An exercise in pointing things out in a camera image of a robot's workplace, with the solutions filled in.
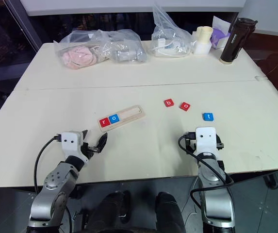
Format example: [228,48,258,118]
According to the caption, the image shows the dark rounded shape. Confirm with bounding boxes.
[155,191,187,233]
[87,190,132,233]

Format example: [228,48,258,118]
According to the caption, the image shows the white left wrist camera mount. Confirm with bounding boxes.
[61,131,83,159]

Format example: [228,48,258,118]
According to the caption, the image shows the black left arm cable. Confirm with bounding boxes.
[33,135,63,195]

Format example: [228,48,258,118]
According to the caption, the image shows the red letter tile o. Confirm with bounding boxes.
[179,101,192,113]

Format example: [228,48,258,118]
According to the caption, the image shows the purple tissue pack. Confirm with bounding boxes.
[211,15,232,50]

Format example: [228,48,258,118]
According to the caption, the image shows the blue letter tile o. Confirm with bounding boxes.
[109,114,121,125]

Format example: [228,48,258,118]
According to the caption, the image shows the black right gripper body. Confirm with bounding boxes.
[215,135,225,150]

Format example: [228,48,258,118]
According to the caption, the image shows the white board panel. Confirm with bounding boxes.
[22,0,249,17]

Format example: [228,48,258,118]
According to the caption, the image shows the wooden letter tray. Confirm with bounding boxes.
[97,104,146,133]

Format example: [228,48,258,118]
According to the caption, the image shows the grey cylindrical part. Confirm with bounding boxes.
[115,47,147,63]

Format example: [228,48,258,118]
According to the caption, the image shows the grey metal frame post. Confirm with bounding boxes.
[5,0,45,52]

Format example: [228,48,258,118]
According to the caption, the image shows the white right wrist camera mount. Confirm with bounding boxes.
[195,126,217,156]

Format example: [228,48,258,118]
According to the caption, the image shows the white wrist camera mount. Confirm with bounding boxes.
[61,131,83,159]
[195,126,217,156]

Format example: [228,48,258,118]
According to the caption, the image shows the clear bag with white items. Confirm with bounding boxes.
[147,1,194,58]

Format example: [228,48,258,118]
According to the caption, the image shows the black drinking bottle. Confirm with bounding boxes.
[220,17,259,63]

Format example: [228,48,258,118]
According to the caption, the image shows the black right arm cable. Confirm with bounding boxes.
[178,131,234,212]

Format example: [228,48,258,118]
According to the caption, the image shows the clear bag with grey part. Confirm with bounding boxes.
[92,28,148,65]

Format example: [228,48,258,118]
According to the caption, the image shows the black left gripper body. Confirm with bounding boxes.
[80,142,99,162]

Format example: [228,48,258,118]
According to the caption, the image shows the black chair caster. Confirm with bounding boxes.
[262,173,278,190]

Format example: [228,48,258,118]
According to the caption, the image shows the white desk top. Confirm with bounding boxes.
[235,0,278,40]

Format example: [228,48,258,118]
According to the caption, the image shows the pink plush toy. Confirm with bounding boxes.
[62,46,98,71]

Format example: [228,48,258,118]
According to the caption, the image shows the clear bag with pink plush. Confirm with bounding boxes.
[53,29,111,71]

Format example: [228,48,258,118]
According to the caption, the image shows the blue letter tile t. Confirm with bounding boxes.
[202,112,215,122]

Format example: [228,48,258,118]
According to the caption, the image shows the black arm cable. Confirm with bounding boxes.
[178,131,234,212]
[33,135,63,195]

